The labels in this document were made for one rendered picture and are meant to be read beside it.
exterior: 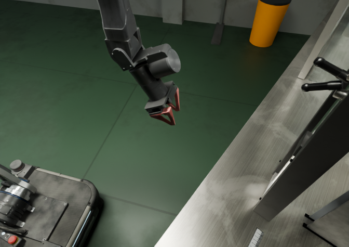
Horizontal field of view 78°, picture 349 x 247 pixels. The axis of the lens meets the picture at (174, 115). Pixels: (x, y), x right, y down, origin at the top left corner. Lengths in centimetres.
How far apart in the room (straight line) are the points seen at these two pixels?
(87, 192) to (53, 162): 60
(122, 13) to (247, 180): 58
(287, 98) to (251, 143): 31
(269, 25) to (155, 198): 238
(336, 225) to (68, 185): 135
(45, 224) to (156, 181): 73
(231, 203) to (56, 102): 210
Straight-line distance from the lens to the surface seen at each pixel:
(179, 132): 193
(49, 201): 154
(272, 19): 302
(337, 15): 105
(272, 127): 90
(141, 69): 54
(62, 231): 147
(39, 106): 252
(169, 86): 61
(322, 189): 83
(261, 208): 67
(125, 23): 49
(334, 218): 66
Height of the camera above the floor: 154
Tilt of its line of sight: 49 degrees down
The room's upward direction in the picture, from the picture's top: straight up
